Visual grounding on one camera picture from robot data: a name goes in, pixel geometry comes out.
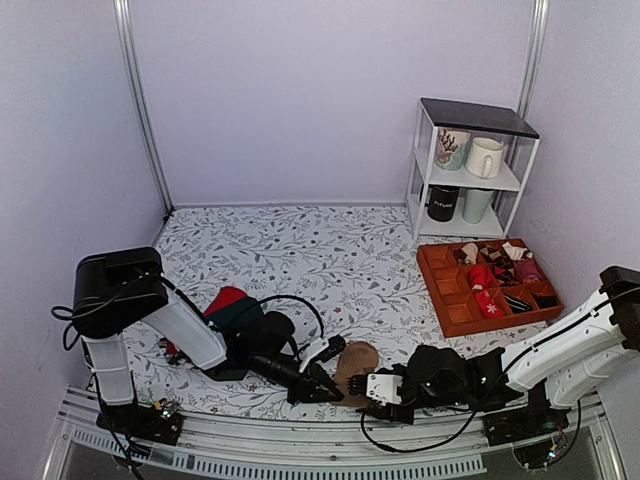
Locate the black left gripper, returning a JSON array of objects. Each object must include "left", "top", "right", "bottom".
[{"left": 249, "top": 356, "right": 340, "bottom": 409}]

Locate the tan ribbed sock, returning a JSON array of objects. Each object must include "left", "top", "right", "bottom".
[{"left": 334, "top": 341, "right": 379, "bottom": 408}]

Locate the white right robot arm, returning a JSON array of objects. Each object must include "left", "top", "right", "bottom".
[{"left": 347, "top": 266, "right": 639, "bottom": 436}]

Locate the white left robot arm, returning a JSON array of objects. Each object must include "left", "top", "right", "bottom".
[{"left": 71, "top": 247, "right": 345, "bottom": 434}]

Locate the floral patterned table mat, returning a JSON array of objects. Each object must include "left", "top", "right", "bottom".
[{"left": 124, "top": 206, "right": 541, "bottom": 421}]

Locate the red and green sock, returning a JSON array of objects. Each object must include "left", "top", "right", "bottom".
[{"left": 158, "top": 286, "right": 264, "bottom": 367}]

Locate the red snowflake sock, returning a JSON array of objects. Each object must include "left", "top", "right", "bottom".
[{"left": 474, "top": 290, "right": 506, "bottom": 319}]

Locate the orange wooden divider tray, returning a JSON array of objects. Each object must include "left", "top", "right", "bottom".
[{"left": 417, "top": 239, "right": 564, "bottom": 338}]

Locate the red rolled sock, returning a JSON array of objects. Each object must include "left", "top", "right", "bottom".
[{"left": 468, "top": 265, "right": 495, "bottom": 291}]

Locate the black striped sock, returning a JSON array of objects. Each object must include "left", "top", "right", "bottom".
[{"left": 504, "top": 294, "right": 533, "bottom": 314}]

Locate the beige patterned sock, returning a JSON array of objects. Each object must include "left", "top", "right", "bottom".
[{"left": 453, "top": 243, "right": 479, "bottom": 265}]

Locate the brown argyle sock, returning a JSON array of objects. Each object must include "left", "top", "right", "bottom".
[{"left": 478, "top": 243, "right": 519, "bottom": 287}]

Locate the black folded sock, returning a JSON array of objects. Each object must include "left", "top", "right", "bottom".
[{"left": 532, "top": 294, "right": 559, "bottom": 309}]

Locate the purple rolled sock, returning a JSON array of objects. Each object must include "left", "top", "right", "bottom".
[{"left": 516, "top": 258, "right": 543, "bottom": 284}]

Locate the black mug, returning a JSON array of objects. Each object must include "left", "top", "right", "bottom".
[{"left": 427, "top": 185, "right": 459, "bottom": 222}]

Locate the pale green cup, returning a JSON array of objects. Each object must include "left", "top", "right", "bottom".
[{"left": 462, "top": 189, "right": 494, "bottom": 224}]

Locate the white metal shelf rack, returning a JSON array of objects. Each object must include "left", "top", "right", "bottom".
[{"left": 406, "top": 98, "right": 540, "bottom": 239}]

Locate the coral pattern mug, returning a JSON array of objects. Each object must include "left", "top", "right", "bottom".
[{"left": 435, "top": 127, "right": 471, "bottom": 171}]

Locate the white ceramic mug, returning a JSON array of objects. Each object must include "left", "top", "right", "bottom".
[{"left": 465, "top": 137, "right": 504, "bottom": 179}]

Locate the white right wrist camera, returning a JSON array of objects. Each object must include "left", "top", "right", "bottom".
[{"left": 365, "top": 373, "right": 403, "bottom": 406}]

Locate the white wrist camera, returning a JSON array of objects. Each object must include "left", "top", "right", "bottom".
[
  {"left": 298, "top": 338, "right": 329, "bottom": 373},
  {"left": 365, "top": 373, "right": 403, "bottom": 406}
]

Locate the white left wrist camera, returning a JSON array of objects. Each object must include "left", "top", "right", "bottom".
[{"left": 298, "top": 338, "right": 329, "bottom": 373}]

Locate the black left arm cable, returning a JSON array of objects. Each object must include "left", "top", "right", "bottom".
[{"left": 49, "top": 294, "right": 325, "bottom": 351}]

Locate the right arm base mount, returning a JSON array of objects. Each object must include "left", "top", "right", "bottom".
[{"left": 482, "top": 384, "right": 569, "bottom": 446}]

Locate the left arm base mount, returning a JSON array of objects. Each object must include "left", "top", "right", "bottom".
[{"left": 96, "top": 394, "right": 184, "bottom": 446}]

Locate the aluminium front rail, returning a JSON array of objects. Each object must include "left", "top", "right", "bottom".
[{"left": 42, "top": 387, "right": 626, "bottom": 480}]

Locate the left aluminium corner post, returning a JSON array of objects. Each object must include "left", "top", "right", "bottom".
[{"left": 113, "top": 0, "right": 175, "bottom": 217}]

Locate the aluminium corner post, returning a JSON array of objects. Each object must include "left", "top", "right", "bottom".
[
  {"left": 113, "top": 0, "right": 175, "bottom": 217},
  {"left": 516, "top": 0, "right": 550, "bottom": 119}
]

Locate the right aluminium corner post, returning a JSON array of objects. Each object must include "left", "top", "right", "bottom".
[{"left": 516, "top": 0, "right": 550, "bottom": 119}]

